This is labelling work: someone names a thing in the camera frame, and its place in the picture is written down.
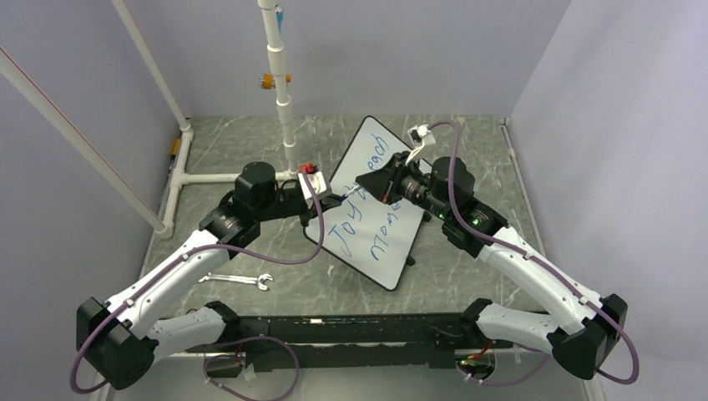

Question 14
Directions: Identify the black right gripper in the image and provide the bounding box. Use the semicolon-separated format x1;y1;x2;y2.
356;150;452;221

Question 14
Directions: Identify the white whiteboard black frame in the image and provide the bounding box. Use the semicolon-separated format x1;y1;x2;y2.
323;116;423;292

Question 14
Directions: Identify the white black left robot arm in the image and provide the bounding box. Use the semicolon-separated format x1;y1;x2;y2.
69;161;341;394

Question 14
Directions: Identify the silver open-end wrench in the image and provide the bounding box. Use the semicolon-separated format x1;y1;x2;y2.
198;273;274;291

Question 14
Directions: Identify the orange knob on pipe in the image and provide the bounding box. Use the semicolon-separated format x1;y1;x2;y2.
258;74;276;90

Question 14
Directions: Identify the orange black small tool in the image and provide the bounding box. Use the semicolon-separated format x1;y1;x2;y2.
170;139;182;160

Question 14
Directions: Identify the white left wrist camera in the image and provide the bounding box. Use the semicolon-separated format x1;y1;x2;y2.
297;163;332;206

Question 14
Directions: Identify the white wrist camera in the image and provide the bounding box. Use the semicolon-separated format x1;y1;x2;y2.
406;124;436;165
297;163;332;206

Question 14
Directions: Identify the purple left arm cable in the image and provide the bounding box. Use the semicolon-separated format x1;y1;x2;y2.
68;165;327;395

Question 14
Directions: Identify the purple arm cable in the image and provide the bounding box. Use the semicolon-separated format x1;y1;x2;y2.
427;119;640;386
68;165;327;395

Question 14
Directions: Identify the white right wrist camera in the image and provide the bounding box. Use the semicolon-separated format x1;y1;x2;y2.
406;124;436;165

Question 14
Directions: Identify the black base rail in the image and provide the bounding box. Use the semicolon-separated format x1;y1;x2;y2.
187;312;511;373

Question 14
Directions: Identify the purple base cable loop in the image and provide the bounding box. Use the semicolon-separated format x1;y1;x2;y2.
202;334;301;401

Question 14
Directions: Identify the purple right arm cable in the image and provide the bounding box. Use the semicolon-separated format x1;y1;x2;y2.
427;119;640;386

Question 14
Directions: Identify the white pvc pipe frame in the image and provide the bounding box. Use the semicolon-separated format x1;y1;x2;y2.
1;0;298;238

